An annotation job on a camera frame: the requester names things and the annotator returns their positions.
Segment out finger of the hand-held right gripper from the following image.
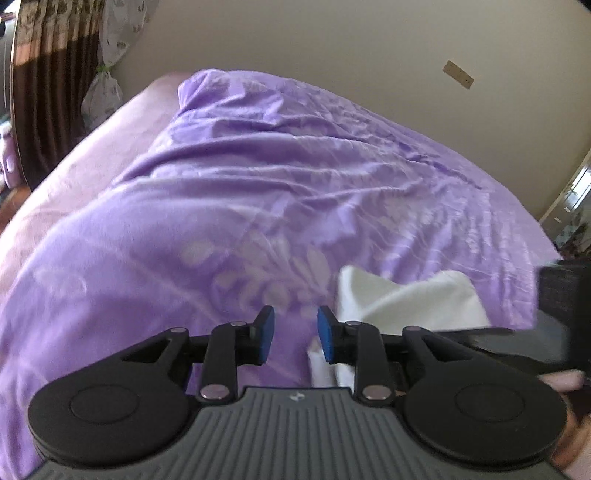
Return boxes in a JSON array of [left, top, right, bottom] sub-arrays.
[[436, 328, 573, 377]]

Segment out pink bed sheet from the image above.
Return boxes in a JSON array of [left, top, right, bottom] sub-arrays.
[[0, 71, 192, 296]]

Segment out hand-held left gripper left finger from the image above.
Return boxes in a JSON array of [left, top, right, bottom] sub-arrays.
[[121, 305, 276, 404]]

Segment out brown curtain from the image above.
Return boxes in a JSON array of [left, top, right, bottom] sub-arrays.
[[10, 0, 108, 192]]

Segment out white patterned curtain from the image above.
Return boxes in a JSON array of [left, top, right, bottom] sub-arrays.
[[81, 0, 154, 131]]

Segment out person's right hand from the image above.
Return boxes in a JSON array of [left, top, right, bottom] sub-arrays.
[[538, 370, 591, 468]]

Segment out white shirt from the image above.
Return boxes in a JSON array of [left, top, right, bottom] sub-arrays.
[[305, 265, 491, 388]]

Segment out beige wall socket plate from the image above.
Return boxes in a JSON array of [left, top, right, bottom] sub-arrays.
[[442, 59, 475, 90]]

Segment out purple floral blanket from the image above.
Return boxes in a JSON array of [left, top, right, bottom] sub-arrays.
[[0, 68, 565, 474]]

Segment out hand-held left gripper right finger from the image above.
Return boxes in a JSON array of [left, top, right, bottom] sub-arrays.
[[317, 306, 468, 401]]

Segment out white door frame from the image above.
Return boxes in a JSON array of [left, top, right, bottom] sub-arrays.
[[538, 148, 591, 259]]

